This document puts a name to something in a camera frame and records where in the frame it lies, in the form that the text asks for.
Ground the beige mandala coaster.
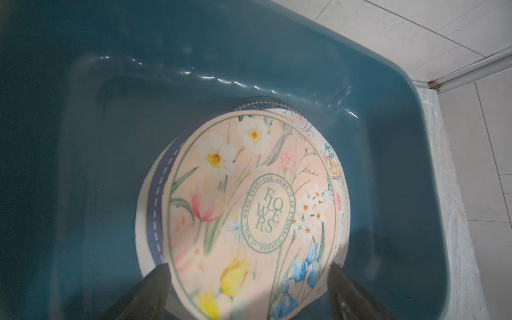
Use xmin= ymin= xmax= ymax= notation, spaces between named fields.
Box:
xmin=163 ymin=109 xmax=340 ymax=319

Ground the purple bunny coaster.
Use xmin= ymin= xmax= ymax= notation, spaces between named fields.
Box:
xmin=135 ymin=99 xmax=297 ymax=299

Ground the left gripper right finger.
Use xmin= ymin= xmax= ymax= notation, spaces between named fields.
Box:
xmin=327 ymin=262 xmax=399 ymax=320

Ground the teal storage box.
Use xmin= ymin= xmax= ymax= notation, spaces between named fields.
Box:
xmin=1 ymin=1 xmax=449 ymax=319

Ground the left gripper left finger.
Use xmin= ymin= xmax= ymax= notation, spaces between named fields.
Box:
xmin=100 ymin=263 xmax=171 ymax=319

